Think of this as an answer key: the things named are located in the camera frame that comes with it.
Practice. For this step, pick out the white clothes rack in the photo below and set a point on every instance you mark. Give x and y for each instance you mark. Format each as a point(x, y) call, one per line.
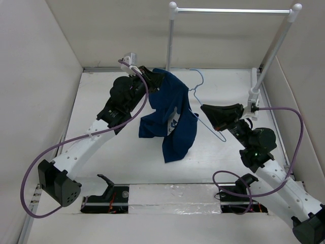
point(228, 38)

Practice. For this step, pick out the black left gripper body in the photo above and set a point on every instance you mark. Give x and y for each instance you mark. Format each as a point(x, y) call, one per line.
point(142, 69)

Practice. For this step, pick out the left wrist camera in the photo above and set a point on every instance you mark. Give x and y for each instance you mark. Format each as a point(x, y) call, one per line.
point(129, 61)

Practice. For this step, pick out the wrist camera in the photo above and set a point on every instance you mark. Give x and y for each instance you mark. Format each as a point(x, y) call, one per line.
point(250, 111)
point(129, 61)

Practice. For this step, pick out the blue t shirt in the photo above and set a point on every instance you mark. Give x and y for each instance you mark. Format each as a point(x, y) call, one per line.
point(172, 119)

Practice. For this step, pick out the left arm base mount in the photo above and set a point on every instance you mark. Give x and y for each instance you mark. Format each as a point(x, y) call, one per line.
point(114, 200)

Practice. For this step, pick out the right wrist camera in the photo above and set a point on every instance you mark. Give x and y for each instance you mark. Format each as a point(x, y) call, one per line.
point(250, 111)

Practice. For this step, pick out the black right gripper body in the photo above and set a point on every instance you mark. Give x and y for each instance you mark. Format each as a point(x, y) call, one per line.
point(225, 127)

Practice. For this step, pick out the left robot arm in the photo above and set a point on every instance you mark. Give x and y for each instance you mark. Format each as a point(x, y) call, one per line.
point(57, 177)

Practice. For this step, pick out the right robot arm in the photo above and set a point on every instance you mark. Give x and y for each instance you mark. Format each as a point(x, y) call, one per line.
point(268, 183)

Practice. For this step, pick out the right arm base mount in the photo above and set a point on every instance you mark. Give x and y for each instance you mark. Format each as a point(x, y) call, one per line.
point(235, 200)

